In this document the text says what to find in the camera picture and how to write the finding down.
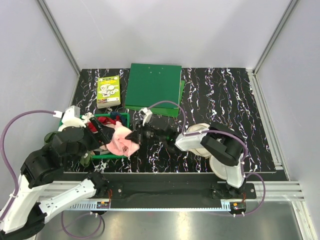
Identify white mesh laundry bag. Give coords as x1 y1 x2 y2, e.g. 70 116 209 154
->
186 122 232 180

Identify yellow-green book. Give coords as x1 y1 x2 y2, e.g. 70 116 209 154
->
96 75 121 109

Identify red garment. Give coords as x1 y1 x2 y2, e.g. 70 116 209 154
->
86 116 116 133

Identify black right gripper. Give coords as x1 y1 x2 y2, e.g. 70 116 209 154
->
125 120 166 145

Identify dark blue garment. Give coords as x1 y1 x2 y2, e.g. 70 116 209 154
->
110 111 128 126

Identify green plastic laundry basket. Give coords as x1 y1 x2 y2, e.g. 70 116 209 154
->
53 106 129 160

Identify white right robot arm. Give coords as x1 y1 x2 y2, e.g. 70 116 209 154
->
125 107 248 199

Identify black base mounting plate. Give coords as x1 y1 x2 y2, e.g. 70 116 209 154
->
104 173 257 212

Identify green binder folder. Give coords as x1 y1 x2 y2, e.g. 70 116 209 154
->
125 63 182 107

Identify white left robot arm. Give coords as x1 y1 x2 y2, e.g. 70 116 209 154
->
0 106 115 240

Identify thin green folder underneath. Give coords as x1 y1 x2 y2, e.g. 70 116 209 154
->
125 80 185 118

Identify olive green garment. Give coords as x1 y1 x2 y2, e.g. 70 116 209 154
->
43 131 93 167

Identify pink bra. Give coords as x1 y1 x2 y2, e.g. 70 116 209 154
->
105 121 140 157

